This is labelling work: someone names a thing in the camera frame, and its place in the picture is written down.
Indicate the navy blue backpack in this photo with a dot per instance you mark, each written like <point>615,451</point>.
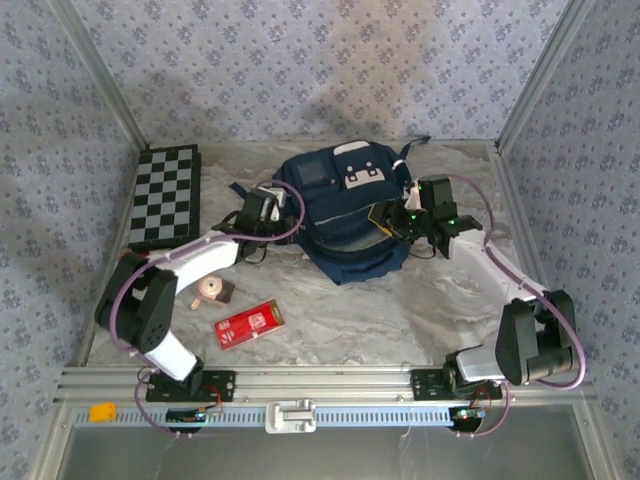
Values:
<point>345,230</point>

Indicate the pink round tape dispenser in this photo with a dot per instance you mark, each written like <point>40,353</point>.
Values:
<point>212,291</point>

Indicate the red box with gold end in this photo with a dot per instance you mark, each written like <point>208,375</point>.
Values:
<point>250,324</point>

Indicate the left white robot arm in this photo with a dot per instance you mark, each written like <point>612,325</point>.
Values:
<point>205,260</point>

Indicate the black and white chessboard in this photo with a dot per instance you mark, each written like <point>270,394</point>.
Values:
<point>162,195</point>

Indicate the silver metal latch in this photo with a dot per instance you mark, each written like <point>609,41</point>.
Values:
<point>291,416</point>

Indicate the yellow connector block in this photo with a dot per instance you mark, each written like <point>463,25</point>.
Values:
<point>102,412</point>

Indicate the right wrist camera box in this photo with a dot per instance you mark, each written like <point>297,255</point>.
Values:
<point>413,197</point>

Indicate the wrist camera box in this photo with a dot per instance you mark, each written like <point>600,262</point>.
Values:
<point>276,200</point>
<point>413,197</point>

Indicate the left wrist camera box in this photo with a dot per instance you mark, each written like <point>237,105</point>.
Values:
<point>276,200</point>

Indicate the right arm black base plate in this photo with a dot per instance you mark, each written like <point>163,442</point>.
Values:
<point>425,385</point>

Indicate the aluminium frame post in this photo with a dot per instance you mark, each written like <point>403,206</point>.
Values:
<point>540,75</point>
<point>102,75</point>

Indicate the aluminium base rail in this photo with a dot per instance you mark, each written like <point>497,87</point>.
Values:
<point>320,380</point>

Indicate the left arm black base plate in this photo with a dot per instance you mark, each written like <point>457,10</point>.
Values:
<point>220,385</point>

